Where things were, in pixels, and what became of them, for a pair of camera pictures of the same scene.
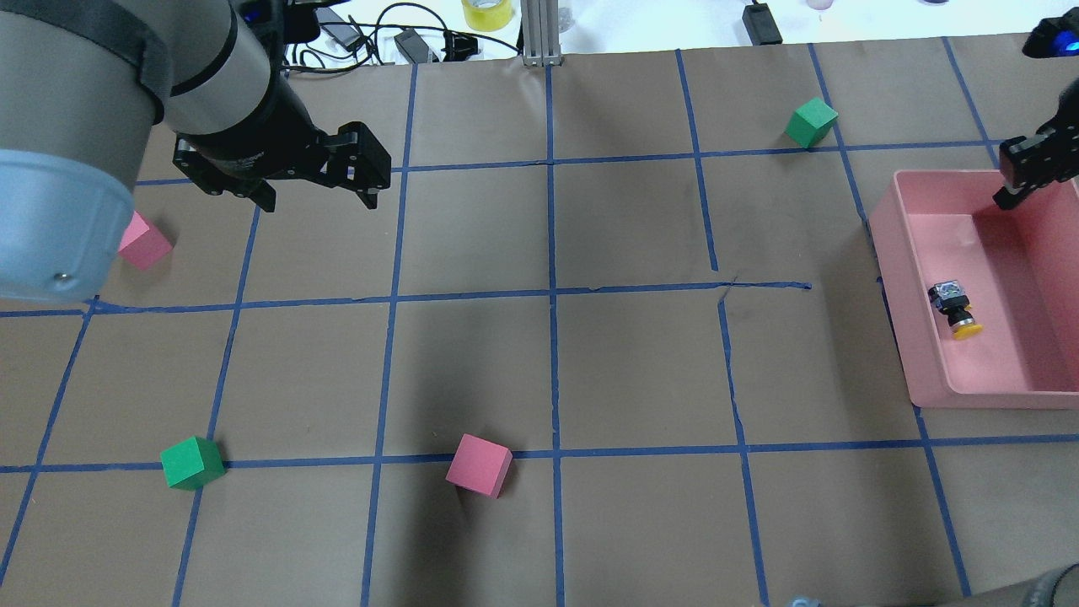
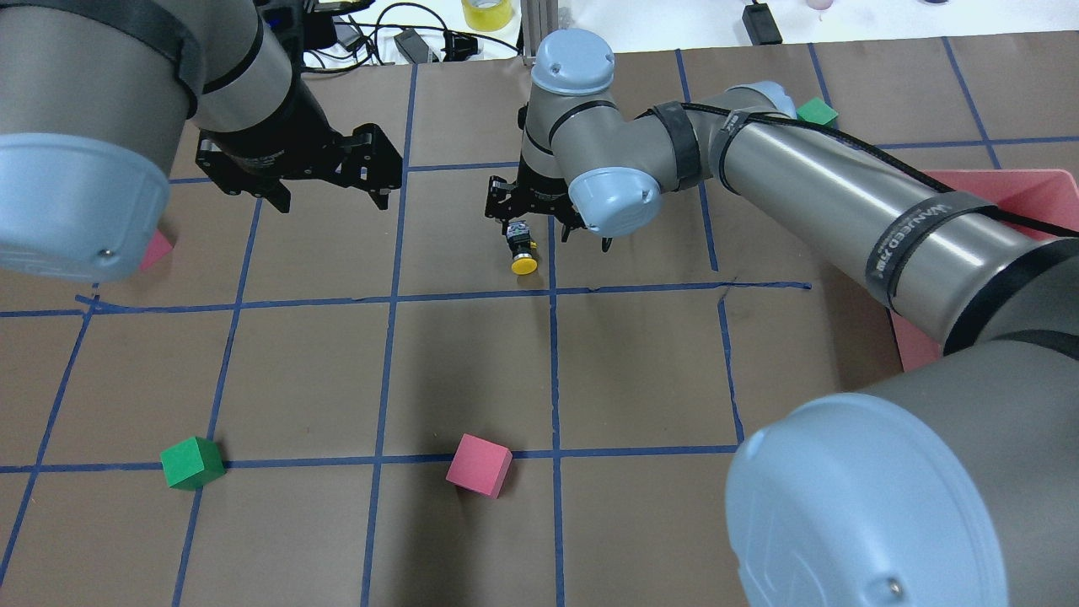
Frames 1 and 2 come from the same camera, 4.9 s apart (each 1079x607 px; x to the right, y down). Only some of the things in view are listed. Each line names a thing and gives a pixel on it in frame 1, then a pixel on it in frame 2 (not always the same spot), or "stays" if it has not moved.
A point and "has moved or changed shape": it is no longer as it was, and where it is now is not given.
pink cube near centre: (480, 464) stays
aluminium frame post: (540, 33) stays
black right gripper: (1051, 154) to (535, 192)
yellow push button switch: (950, 298) has moved or changed shape
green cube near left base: (193, 463) stays
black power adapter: (760, 24) stays
